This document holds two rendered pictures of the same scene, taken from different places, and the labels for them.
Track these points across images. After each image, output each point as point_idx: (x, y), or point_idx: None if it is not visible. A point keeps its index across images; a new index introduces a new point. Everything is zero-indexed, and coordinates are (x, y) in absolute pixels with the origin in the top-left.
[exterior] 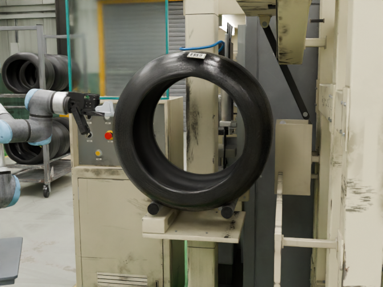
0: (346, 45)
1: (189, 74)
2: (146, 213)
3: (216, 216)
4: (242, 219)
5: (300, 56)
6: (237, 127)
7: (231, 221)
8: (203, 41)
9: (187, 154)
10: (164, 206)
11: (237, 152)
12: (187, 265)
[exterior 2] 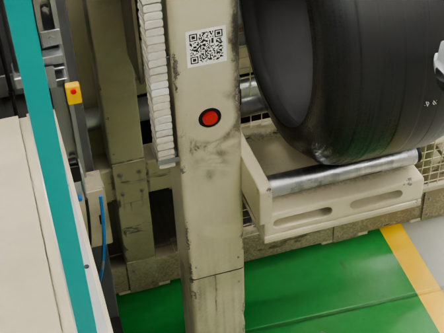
0: None
1: None
2: (399, 183)
3: (265, 156)
4: (261, 125)
5: None
6: (64, 53)
7: (279, 133)
8: None
9: (240, 113)
10: (344, 180)
11: (73, 105)
12: (244, 292)
